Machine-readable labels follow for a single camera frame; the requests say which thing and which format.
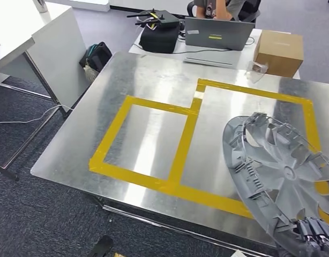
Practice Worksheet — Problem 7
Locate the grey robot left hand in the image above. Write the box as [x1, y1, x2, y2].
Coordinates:
[87, 235, 115, 257]

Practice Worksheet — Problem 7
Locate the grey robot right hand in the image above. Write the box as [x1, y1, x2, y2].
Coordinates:
[295, 216, 329, 257]

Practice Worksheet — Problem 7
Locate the plastic wheel hubcap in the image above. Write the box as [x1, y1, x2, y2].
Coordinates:
[223, 112, 329, 257]

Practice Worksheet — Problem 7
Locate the steel workbench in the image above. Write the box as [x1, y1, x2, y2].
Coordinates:
[30, 51, 329, 257]
[0, 36, 70, 182]

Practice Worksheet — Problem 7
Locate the clear plastic bag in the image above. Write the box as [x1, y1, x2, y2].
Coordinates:
[245, 60, 269, 85]

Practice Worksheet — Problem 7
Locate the black bag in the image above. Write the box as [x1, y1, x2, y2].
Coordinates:
[78, 41, 113, 85]

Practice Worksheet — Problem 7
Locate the brown cardboard box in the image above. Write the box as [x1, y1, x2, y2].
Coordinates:
[253, 29, 304, 79]

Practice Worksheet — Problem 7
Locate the white office desk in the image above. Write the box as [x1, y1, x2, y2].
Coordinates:
[128, 26, 301, 80]

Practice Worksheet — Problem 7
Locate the black carry case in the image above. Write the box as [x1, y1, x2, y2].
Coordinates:
[139, 21, 180, 55]

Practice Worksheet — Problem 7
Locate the white flat device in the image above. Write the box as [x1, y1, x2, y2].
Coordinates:
[183, 52, 234, 69]

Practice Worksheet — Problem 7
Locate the black router with antennas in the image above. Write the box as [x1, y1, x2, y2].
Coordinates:
[126, 8, 180, 30]

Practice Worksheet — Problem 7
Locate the grey laptop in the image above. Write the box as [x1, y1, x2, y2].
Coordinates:
[184, 16, 256, 52]

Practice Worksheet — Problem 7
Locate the steel cup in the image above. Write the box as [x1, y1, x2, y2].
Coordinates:
[32, 0, 49, 14]

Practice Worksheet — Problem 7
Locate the person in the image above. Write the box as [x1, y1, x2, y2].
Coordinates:
[193, 0, 247, 21]

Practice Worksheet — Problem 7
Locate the white floor cable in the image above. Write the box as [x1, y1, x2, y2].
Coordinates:
[0, 104, 75, 125]

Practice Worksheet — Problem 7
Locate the fluffy beige keychain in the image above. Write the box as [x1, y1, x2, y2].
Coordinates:
[83, 58, 100, 85]

